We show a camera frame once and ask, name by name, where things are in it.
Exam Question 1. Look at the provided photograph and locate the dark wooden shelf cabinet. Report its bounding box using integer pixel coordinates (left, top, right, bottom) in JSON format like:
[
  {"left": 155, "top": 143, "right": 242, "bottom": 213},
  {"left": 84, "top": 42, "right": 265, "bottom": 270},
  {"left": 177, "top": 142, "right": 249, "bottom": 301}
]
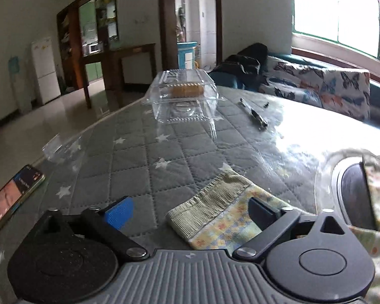
[{"left": 57, "top": 0, "right": 119, "bottom": 90}]

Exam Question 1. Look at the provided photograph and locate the round black induction cooktop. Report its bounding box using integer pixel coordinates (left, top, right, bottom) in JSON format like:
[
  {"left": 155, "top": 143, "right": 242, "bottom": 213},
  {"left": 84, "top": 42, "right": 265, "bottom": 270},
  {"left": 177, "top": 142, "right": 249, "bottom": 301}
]
[{"left": 332, "top": 157, "right": 377, "bottom": 231}]

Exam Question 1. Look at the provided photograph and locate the quilted grey star tablecloth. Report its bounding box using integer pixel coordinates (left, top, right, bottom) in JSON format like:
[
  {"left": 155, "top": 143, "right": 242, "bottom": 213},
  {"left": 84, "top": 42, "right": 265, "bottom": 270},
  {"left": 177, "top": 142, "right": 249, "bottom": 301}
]
[{"left": 0, "top": 87, "right": 380, "bottom": 303}]

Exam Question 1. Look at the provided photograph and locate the white refrigerator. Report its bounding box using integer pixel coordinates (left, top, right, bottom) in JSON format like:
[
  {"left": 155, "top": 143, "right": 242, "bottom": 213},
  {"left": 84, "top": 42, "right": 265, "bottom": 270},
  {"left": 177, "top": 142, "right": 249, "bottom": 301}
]
[{"left": 31, "top": 37, "right": 61, "bottom": 105}]

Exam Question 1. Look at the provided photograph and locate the small butterfly pillow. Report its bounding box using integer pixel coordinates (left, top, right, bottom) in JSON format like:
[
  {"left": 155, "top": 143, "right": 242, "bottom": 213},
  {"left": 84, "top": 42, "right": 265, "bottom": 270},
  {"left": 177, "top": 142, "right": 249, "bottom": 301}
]
[{"left": 259, "top": 56, "right": 325, "bottom": 108}]

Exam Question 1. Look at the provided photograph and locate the black pen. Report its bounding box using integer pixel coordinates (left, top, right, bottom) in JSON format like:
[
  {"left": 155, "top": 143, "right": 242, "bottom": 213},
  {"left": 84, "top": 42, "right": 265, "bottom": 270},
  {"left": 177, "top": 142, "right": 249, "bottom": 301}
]
[{"left": 239, "top": 98, "right": 268, "bottom": 129}]

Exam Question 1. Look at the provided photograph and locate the clear plastic food box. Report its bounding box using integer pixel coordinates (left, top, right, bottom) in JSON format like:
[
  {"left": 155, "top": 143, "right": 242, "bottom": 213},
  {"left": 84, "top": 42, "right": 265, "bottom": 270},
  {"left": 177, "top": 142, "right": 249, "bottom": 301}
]
[{"left": 143, "top": 69, "right": 220, "bottom": 124}]

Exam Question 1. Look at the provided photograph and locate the dark wooden desk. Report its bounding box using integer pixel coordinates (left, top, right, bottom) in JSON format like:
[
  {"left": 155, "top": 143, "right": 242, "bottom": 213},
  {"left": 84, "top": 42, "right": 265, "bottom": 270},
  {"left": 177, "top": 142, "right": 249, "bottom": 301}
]
[{"left": 81, "top": 43, "right": 157, "bottom": 100}]

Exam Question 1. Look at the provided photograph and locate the blue white cabinet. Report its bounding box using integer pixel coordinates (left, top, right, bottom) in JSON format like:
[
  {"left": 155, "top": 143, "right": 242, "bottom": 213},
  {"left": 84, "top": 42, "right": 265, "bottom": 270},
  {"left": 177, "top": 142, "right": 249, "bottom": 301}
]
[{"left": 177, "top": 41, "right": 198, "bottom": 69}]

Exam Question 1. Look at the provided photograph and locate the black clothes pile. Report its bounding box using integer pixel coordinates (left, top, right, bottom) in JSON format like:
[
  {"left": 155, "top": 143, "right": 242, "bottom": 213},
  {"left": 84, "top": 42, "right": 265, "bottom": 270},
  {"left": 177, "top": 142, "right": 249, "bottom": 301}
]
[{"left": 209, "top": 43, "right": 268, "bottom": 92}]

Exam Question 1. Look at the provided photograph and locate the window with green frame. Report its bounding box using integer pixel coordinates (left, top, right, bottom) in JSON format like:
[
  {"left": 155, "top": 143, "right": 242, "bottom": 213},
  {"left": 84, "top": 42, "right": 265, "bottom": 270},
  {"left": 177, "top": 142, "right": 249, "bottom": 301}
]
[{"left": 293, "top": 0, "right": 380, "bottom": 60}]

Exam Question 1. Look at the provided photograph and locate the smartphone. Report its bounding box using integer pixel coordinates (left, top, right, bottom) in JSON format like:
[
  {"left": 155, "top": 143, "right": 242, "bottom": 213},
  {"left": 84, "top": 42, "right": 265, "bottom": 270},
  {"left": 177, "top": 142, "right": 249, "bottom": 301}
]
[{"left": 0, "top": 165, "right": 45, "bottom": 231}]

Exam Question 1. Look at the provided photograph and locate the large butterfly pillow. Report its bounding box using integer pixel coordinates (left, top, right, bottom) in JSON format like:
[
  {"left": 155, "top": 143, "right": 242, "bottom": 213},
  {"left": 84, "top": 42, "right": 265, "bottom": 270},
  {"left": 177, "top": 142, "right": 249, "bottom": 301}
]
[{"left": 319, "top": 68, "right": 371, "bottom": 122}]

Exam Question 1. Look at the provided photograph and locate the colourful knitted cardigan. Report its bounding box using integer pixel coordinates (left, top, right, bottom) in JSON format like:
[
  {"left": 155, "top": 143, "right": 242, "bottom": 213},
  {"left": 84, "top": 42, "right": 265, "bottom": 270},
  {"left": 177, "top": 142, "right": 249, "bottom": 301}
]
[{"left": 166, "top": 167, "right": 380, "bottom": 303}]

